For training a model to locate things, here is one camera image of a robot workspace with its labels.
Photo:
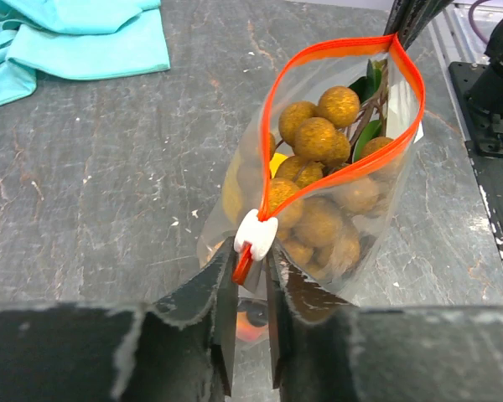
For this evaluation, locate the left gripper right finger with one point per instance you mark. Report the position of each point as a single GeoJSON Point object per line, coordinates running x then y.
{"type": "Point", "coordinates": [310, 328]}

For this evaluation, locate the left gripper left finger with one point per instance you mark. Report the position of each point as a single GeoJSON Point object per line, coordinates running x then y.
{"type": "Point", "coordinates": [199, 320]}

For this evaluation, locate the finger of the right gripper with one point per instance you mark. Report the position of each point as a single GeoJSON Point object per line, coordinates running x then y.
{"type": "Point", "coordinates": [408, 18]}

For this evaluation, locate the orange toy fruit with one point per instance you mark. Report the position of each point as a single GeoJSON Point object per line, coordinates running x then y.
{"type": "Point", "coordinates": [251, 326]}

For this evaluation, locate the yellow toy fruit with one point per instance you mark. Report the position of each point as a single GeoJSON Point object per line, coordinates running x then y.
{"type": "Point", "coordinates": [242, 191]}

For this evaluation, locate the clear zip top bag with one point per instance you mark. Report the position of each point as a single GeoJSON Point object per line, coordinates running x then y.
{"type": "Point", "coordinates": [307, 76]}

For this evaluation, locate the brown longan bunch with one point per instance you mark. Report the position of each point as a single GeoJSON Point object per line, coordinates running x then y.
{"type": "Point", "coordinates": [347, 124]}

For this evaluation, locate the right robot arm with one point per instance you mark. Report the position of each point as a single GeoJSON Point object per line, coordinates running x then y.
{"type": "Point", "coordinates": [479, 90]}

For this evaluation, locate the teal cloth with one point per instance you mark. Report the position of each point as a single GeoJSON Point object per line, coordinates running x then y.
{"type": "Point", "coordinates": [77, 40]}

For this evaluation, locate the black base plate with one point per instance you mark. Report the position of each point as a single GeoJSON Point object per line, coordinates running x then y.
{"type": "Point", "coordinates": [490, 176]}

